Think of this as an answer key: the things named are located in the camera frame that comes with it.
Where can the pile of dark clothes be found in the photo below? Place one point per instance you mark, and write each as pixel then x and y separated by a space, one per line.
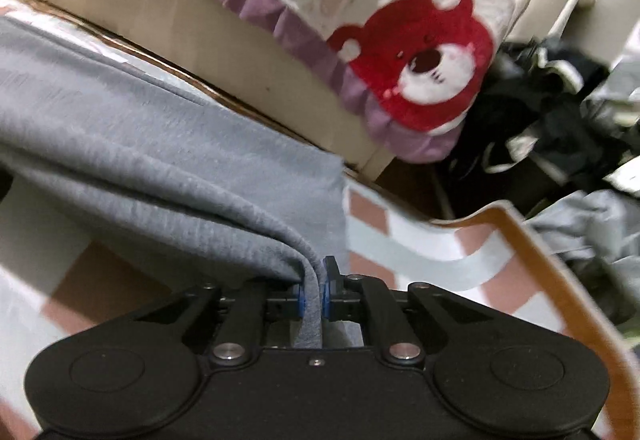
pixel 525 129

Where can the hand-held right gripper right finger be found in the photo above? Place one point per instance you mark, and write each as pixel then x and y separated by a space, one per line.
pixel 327 300

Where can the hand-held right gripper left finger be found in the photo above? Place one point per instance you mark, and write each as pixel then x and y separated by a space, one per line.
pixel 300 301

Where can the grey garment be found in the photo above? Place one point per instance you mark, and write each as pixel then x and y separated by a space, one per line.
pixel 150 144

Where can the striped rug with orange border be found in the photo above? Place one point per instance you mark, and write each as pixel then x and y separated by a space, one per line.
pixel 425 260

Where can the light grey-blue garment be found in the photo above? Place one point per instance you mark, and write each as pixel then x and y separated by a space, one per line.
pixel 590 230

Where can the cream bed base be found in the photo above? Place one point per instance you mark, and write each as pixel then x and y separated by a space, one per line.
pixel 150 4

